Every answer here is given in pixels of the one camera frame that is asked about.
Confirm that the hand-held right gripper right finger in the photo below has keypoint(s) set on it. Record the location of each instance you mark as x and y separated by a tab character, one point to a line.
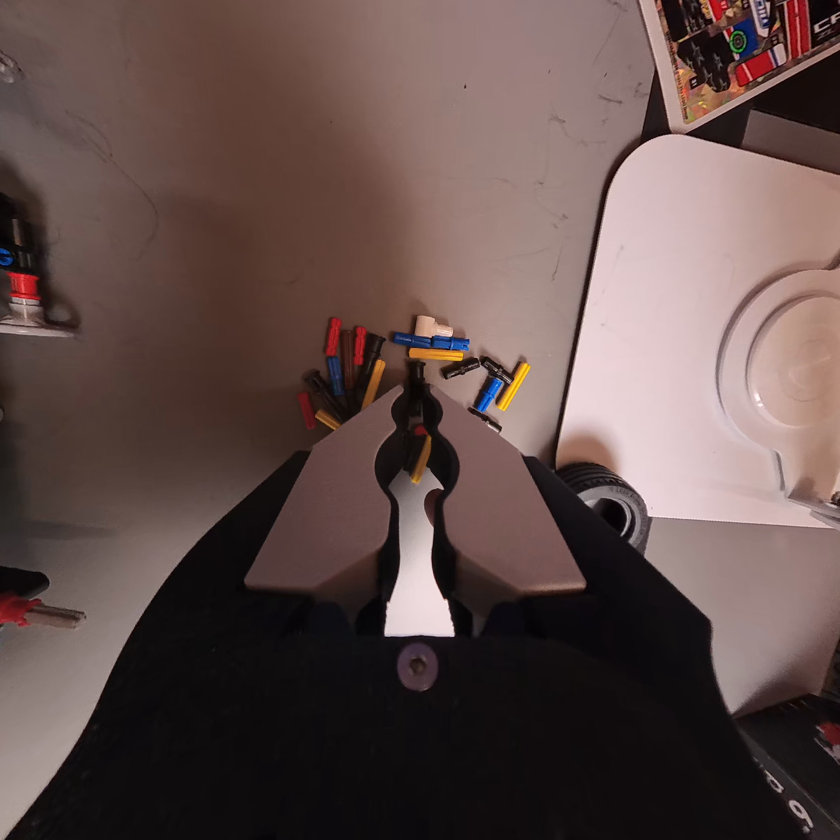
505	525

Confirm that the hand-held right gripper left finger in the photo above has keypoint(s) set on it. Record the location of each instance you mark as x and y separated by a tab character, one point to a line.
315	518

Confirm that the pile of coloured lego pins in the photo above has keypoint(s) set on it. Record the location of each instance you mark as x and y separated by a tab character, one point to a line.
433	354

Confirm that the lego car chassis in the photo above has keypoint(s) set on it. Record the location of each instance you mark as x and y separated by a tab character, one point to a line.
23	282

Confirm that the black rubber lego tire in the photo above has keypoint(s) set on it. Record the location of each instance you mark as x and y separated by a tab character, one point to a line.
613	502

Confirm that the lego set box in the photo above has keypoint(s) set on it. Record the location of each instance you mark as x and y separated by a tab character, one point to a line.
797	768

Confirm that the grey cardboard strip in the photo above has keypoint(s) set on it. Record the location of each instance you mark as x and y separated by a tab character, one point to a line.
722	610

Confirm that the white book stand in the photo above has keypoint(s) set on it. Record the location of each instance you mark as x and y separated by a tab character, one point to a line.
663	315

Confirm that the colourful sticker sheet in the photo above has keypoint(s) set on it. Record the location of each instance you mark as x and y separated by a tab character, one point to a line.
728	46

